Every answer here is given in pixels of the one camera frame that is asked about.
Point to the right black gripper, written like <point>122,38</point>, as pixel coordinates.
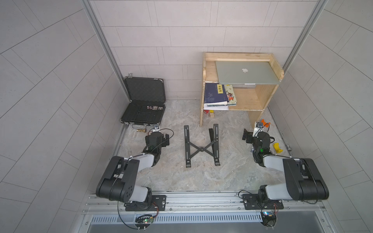
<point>248,137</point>

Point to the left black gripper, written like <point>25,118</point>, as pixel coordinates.
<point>164,140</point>

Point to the silver laptop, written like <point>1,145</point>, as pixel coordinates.
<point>250,73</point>

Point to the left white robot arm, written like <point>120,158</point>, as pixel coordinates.
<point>118,182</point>

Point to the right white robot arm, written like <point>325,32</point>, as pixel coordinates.
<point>303,181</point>

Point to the black laptop stand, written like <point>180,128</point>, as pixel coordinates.
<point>212,148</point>

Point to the orange arch block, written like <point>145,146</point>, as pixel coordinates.
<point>265,124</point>

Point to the yellow arch block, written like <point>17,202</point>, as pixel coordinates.
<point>277,148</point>

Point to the white book stack bottom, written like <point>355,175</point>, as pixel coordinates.
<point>216,108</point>

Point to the wooden shelf unit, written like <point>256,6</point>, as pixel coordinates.
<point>253,100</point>

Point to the black open briefcase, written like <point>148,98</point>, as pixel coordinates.
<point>147,101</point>

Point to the colourful picture book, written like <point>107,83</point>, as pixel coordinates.
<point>231,97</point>

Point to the blue book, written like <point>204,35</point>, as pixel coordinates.
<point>215,94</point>

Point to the left circuit board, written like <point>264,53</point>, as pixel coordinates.
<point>144,221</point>

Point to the circuit board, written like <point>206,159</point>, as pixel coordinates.
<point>144,221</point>
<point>269,219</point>

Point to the right circuit board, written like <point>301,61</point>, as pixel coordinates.
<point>269,219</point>

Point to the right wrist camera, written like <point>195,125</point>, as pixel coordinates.
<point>257,128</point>

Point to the brass briefcase handle piece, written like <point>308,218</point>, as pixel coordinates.
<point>142,128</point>

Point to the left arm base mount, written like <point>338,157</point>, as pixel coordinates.
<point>155,203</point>

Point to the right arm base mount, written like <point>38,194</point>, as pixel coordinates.
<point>252,202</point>

